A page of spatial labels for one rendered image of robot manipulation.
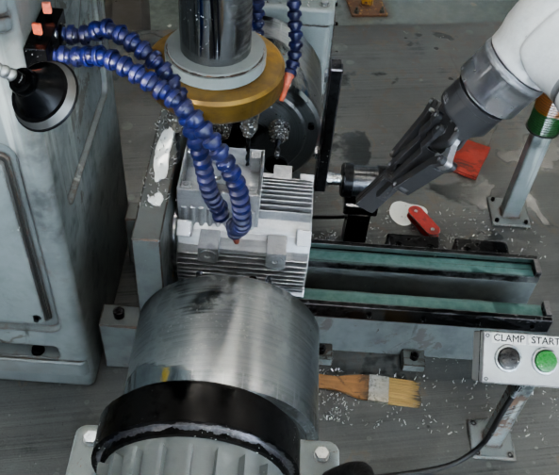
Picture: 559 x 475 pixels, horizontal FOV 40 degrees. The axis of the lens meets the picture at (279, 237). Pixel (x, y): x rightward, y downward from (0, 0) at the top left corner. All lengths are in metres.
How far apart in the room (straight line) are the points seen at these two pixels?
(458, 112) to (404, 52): 1.10
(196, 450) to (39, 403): 0.72
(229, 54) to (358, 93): 0.95
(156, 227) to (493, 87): 0.47
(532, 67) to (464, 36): 1.26
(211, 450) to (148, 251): 0.48
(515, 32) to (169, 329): 0.53
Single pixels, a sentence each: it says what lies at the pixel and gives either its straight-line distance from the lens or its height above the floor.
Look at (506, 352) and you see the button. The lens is 1.08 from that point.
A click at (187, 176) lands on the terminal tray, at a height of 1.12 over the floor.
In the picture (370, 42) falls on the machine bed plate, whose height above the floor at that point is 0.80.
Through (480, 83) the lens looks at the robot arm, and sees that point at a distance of 0.94.
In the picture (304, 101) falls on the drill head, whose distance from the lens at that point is 1.32.
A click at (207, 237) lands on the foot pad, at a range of 1.14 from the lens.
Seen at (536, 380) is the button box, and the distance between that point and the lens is 1.11.
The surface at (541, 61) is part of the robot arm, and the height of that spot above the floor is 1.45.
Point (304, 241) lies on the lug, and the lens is 1.13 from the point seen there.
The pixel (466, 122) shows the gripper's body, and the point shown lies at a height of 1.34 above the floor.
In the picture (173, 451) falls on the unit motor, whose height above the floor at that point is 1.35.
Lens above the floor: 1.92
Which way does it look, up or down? 48 degrees down
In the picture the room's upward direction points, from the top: 5 degrees clockwise
